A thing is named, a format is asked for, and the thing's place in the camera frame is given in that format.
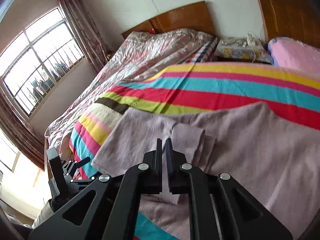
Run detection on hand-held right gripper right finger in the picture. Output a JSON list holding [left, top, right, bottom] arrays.
[[165, 138, 293, 240]]

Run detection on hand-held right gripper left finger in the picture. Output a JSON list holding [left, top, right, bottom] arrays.
[[28, 138, 163, 240]]

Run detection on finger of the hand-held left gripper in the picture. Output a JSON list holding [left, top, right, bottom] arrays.
[[64, 157, 91, 178]]

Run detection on lilac pants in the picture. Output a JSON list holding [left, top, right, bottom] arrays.
[[91, 101, 320, 240]]

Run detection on person's cream clothing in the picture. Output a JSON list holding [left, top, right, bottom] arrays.
[[32, 200, 54, 229]]

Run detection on reddish floral curtain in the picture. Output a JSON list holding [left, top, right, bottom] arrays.
[[0, 90, 45, 172], [55, 0, 112, 74]]

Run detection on striped blanket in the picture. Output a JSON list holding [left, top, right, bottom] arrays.
[[69, 62, 320, 240]]

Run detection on pink patterned quilt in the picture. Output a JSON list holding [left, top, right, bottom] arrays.
[[44, 28, 218, 153]]

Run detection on barred window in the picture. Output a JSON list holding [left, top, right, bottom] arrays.
[[0, 6, 87, 118]]

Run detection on nightstand with floral cloth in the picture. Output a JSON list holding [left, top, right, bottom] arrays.
[[214, 37, 274, 64]]

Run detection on low wooden headboard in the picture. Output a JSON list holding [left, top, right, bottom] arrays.
[[121, 1, 217, 40]]

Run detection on white power strip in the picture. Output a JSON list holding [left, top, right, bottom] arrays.
[[246, 32, 256, 48]]

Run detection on tall wooden headboard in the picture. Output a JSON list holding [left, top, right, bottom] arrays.
[[253, 0, 320, 43]]

